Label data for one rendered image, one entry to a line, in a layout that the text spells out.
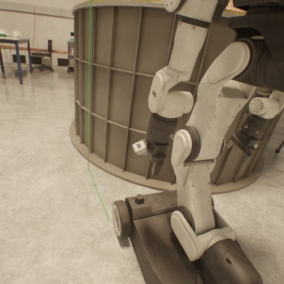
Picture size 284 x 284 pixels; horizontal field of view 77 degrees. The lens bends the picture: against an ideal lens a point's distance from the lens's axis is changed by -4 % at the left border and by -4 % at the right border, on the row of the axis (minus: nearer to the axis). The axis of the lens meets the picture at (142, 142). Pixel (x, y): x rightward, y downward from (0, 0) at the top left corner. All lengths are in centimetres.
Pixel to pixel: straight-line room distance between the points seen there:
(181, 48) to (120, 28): 86
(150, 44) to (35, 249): 126
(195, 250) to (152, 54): 102
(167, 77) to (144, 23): 77
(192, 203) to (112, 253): 50
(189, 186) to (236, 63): 48
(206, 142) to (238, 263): 42
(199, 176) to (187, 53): 50
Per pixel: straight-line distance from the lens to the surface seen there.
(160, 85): 49
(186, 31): 48
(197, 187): 81
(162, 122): 55
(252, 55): 57
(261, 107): 81
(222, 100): 65
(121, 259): 107
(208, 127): 68
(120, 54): 131
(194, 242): 79
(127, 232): 101
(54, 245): 113
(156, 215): 103
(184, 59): 49
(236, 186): 174
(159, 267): 88
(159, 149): 60
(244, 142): 90
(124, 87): 130
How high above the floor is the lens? 93
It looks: 27 degrees down
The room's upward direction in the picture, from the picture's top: 9 degrees clockwise
